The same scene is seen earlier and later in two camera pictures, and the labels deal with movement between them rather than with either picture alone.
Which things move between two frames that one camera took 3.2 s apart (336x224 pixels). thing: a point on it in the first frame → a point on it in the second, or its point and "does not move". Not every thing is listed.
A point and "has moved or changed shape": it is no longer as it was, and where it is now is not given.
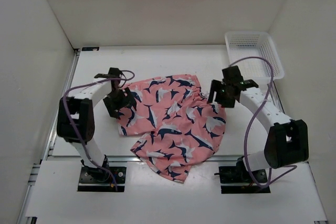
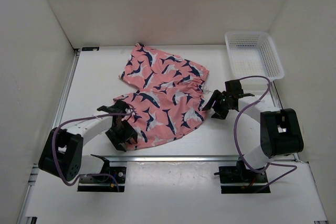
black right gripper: x=216 y=86 → x=216 y=95
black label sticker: x=90 y=48 does not move
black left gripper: x=126 y=101 → x=129 y=132
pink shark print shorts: x=182 y=127 has moved or changed shape
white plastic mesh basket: x=240 y=45 does not move
